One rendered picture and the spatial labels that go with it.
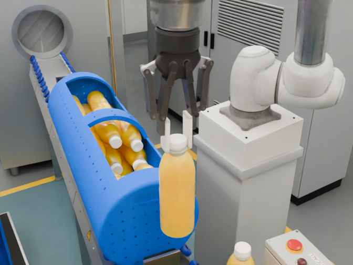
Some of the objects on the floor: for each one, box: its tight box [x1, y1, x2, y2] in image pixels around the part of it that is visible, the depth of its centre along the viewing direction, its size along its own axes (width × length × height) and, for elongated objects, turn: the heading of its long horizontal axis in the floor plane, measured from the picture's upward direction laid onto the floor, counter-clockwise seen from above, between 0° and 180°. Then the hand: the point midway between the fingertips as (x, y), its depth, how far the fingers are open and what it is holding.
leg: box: [46, 126, 63, 181], centre depth 299 cm, size 6×6×63 cm
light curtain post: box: [107, 0, 128, 111], centre depth 244 cm, size 6×6×170 cm
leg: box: [71, 202, 91, 265], centre depth 220 cm, size 6×6×63 cm
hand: (176, 132), depth 76 cm, fingers closed on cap, 4 cm apart
